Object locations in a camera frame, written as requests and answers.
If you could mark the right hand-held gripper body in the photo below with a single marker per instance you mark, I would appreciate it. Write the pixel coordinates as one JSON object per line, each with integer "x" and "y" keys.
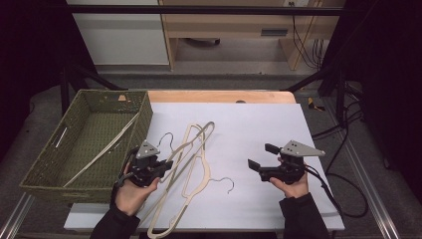
{"x": 288, "y": 169}

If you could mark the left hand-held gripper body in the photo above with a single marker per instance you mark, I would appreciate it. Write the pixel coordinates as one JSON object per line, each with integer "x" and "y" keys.
{"x": 146, "y": 169}

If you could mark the beige plastic clothes hanger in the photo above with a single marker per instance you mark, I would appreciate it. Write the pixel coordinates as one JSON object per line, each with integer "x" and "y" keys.
{"x": 190, "y": 144}
{"x": 96, "y": 156}
{"x": 159, "y": 225}
{"x": 209, "y": 176}

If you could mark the green woven basket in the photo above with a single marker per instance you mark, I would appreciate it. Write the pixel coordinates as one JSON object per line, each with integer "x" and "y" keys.
{"x": 93, "y": 126}

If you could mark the person's right hand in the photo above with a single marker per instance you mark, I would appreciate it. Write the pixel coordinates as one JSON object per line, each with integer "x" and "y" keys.
{"x": 293, "y": 190}

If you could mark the person's left hand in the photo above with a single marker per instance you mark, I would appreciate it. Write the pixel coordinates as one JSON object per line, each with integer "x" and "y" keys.
{"x": 132, "y": 195}

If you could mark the white table sheet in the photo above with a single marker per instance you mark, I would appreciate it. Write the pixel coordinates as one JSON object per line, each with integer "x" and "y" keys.
{"x": 249, "y": 126}

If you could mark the yellow and black tool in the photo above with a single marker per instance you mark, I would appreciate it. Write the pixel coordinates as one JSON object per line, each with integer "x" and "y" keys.
{"x": 311, "y": 103}

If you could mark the light wooden desk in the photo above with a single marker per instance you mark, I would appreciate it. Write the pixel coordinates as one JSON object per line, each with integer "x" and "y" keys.
{"x": 225, "y": 26}

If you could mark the white cabinet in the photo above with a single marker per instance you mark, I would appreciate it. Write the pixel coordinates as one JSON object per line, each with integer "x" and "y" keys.
{"x": 119, "y": 40}

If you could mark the black curtain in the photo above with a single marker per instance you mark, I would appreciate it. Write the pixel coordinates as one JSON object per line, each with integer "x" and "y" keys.
{"x": 30, "y": 49}
{"x": 381, "y": 66}

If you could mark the white power strip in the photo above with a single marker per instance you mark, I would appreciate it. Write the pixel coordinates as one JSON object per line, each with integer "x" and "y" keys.
{"x": 295, "y": 3}

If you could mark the aluminium rail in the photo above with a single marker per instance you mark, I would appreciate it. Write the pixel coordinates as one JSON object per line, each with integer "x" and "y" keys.
{"x": 371, "y": 186}
{"x": 15, "y": 219}

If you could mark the black metal frame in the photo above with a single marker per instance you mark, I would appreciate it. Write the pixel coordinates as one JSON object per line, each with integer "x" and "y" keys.
{"x": 199, "y": 10}

